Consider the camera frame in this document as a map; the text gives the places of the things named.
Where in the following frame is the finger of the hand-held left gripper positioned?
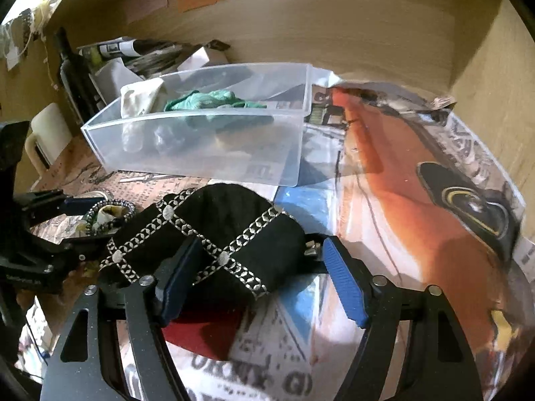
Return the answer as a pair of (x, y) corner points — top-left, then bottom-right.
(49, 235), (113, 266)
(28, 190), (103, 227)

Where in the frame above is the clear plastic storage box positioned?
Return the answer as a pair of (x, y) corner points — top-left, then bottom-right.
(81, 62), (314, 188)

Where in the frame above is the pile of magazines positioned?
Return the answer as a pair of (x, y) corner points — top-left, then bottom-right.
(77, 38), (230, 101)

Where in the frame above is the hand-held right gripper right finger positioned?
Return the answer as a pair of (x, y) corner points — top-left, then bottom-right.
(323, 236), (486, 401)

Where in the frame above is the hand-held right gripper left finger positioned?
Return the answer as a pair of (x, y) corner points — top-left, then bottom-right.
(39, 237), (205, 401)

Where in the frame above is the beaded bracelet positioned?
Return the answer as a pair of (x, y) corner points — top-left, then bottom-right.
(84, 199), (135, 237)

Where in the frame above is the white hanging cloth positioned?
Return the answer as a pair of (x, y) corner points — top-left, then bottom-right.
(0, 2), (55, 72)

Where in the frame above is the newspaper with orange car photo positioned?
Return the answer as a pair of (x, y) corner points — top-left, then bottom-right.
(167, 71), (528, 401)

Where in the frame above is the brown printed newspaper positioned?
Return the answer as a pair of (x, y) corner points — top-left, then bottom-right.
(29, 134), (277, 243)

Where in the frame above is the white mug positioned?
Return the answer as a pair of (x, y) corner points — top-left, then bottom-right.
(24, 103), (74, 176)

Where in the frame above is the dark glass bottle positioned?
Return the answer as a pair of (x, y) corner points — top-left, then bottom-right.
(53, 27), (101, 122)

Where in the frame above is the black embroidered cap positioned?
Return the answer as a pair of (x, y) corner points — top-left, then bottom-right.
(98, 184), (312, 362)

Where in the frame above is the green cloth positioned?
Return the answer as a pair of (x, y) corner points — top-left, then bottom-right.
(164, 90), (274, 134)

